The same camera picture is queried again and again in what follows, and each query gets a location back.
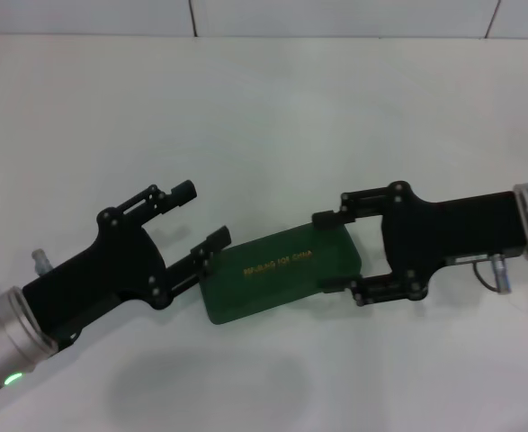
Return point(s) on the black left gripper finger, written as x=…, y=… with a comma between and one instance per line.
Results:
x=196, y=265
x=155, y=200

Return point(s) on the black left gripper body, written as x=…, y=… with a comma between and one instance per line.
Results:
x=106, y=270

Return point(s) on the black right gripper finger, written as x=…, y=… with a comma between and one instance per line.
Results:
x=371, y=288
x=358, y=204

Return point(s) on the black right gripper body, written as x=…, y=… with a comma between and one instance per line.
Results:
x=443, y=238

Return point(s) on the green glasses case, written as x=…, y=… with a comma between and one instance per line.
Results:
x=286, y=270

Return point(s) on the clear left wrist connector plug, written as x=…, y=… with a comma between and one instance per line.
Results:
x=40, y=261

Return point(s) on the clear wrist connector plug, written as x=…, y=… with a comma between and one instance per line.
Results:
x=40, y=261
x=501, y=274

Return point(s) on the clear right wrist connector plug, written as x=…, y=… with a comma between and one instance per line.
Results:
x=501, y=274

